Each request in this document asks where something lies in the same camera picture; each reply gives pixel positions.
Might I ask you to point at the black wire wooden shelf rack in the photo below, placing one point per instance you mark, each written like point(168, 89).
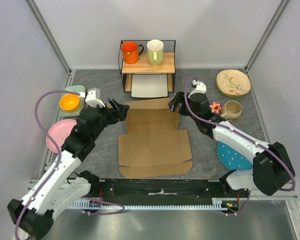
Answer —
point(142, 66)

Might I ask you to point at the pink flower toy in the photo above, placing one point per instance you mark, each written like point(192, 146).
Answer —
point(215, 107)

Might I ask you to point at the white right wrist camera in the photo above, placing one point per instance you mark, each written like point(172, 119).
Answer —
point(199, 87)

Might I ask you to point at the blue dotted plate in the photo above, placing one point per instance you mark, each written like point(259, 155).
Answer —
point(232, 159)

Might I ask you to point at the orange bowl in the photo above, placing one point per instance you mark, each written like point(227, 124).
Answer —
point(69, 102)

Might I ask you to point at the floral beige plate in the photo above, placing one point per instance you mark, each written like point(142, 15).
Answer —
point(233, 83)

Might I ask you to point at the white tray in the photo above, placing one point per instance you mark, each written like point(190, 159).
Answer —
point(149, 86)

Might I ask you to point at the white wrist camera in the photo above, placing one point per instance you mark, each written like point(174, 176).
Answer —
point(92, 98)
point(199, 87)

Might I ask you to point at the pink plate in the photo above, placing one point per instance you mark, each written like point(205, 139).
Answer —
point(61, 130)

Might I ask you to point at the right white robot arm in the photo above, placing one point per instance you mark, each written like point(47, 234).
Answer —
point(253, 164)

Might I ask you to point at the beige ceramic mug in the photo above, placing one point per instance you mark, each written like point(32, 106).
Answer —
point(231, 111)

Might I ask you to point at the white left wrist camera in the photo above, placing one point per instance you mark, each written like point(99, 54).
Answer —
point(92, 98)

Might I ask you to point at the orange mug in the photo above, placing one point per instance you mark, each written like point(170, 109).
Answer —
point(131, 51)

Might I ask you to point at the light green rectangular plate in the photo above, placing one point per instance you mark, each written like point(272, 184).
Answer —
point(75, 89)

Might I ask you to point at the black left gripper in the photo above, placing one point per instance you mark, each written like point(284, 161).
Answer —
point(115, 113)

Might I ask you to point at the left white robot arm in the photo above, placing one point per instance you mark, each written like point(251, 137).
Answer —
point(36, 211)

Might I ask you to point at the brown cardboard box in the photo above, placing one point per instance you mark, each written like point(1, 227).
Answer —
point(154, 146)

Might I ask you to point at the pale green mug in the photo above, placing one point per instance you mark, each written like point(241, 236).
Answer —
point(155, 51)

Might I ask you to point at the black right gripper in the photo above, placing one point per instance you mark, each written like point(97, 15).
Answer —
point(179, 98)

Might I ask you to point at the white cable duct rail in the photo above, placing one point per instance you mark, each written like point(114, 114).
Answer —
point(90, 205)

